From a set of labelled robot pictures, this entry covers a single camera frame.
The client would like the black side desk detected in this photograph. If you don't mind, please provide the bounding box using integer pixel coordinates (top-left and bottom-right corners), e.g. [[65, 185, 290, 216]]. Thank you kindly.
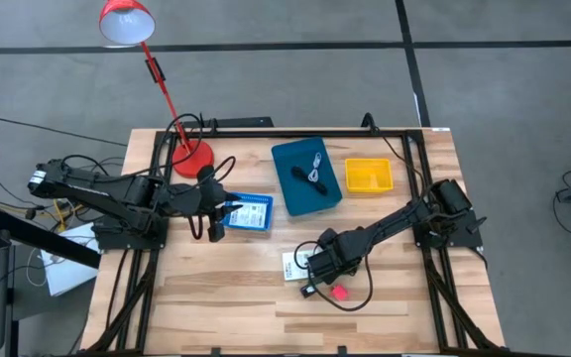
[[0, 205, 102, 357]]

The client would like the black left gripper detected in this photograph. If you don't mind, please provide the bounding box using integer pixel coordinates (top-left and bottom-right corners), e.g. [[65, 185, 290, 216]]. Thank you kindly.
[[178, 166, 244, 243]]

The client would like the black aluminium table frame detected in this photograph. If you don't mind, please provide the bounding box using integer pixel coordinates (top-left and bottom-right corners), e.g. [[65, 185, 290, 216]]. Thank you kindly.
[[84, 126, 503, 357]]

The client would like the blue slotted plastic basket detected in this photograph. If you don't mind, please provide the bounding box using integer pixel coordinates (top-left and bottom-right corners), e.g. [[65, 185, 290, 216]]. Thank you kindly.
[[221, 191, 276, 233]]

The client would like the thin black feed cable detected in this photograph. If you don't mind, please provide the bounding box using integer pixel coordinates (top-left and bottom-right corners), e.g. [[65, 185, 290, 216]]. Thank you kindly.
[[374, 128, 428, 192]]

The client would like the long thin floor cable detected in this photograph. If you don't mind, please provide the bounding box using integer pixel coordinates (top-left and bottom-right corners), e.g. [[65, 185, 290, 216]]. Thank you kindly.
[[0, 117, 129, 148]]

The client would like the yellow plastic bin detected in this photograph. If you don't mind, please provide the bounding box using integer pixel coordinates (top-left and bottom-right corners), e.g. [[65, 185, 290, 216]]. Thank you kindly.
[[343, 157, 395, 194]]

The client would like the yellow floor cable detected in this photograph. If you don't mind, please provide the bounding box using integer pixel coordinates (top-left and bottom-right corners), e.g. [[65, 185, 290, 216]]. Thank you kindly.
[[53, 197, 78, 232]]

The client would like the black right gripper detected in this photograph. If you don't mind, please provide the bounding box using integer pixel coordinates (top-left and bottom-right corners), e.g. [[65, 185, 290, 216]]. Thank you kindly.
[[309, 226, 366, 288]]

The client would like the long black bar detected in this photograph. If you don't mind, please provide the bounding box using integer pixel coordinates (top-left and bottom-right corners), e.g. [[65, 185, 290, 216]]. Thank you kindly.
[[181, 116, 275, 129]]

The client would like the white cable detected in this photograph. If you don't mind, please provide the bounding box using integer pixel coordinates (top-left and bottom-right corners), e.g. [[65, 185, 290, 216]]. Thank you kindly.
[[307, 152, 323, 182]]

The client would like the red desk lamp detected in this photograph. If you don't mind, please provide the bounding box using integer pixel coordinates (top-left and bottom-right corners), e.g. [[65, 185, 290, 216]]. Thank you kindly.
[[98, 0, 216, 179]]

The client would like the teal plastic bin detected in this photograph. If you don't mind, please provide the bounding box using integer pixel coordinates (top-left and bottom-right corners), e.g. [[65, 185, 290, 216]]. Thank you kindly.
[[270, 136, 344, 217]]

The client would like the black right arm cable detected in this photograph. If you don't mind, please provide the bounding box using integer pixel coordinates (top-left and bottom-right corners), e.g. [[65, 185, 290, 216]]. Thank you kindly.
[[292, 240, 375, 313]]

